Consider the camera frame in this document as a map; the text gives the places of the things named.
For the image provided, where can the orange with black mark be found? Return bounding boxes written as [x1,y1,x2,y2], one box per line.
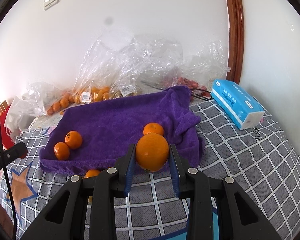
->
[65,131,83,150]

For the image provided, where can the blue tissue pack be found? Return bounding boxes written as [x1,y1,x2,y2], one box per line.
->
[210,79,265,130]

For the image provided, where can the purple towel covered tray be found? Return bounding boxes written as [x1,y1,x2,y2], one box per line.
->
[39,85,206,175]

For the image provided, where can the clear bag of oranges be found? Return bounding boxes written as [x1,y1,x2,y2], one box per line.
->
[74,37,120,104]

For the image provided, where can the red paper bag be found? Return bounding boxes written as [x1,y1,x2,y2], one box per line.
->
[0,100,15,148]

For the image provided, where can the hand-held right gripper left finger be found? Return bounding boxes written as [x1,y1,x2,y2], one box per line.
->
[20,144,137,240]

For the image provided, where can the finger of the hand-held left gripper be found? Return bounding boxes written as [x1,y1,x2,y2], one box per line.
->
[0,142,28,178]

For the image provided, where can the brown wooden door frame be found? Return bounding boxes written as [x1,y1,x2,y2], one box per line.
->
[222,0,245,83]

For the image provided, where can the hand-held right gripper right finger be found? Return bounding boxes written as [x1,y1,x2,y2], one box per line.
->
[169,144,282,240]

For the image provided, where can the thin black wire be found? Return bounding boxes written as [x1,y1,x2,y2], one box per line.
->
[190,86,213,100]

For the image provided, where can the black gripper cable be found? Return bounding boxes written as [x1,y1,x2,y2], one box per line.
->
[0,94,17,240]

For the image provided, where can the white plastic bag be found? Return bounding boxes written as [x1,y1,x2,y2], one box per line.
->
[4,95,47,133]

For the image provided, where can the clear bag of red tomatoes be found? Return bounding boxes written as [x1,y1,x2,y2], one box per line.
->
[176,40,230,98]

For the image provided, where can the grey checked star blanket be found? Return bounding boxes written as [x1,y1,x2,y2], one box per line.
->
[0,100,300,240]

